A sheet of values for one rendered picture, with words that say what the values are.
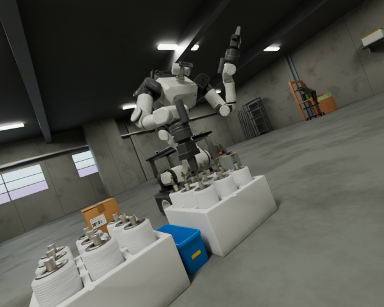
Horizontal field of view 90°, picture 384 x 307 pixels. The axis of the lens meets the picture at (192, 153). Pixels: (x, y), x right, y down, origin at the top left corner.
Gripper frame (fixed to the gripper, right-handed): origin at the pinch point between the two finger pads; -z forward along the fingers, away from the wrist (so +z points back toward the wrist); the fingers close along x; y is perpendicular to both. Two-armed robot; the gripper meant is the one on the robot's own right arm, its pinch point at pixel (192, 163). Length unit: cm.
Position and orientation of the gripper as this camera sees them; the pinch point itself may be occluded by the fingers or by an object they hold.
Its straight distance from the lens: 82.3
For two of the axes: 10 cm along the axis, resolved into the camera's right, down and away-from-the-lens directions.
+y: -7.7, 3.0, 5.6
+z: -3.6, -9.3, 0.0
